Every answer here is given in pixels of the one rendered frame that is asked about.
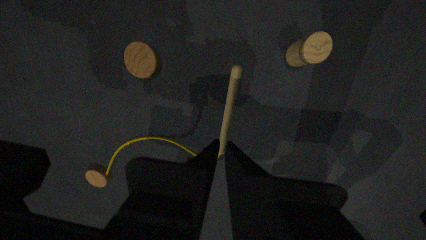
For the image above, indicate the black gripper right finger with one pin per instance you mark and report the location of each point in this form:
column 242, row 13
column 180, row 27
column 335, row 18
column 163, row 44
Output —
column 252, row 192

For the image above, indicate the yellow string with wooden stick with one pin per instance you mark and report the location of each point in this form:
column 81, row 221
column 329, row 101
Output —
column 226, row 123

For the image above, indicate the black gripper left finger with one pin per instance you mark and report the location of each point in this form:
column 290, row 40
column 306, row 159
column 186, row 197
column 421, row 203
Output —
column 191, row 180

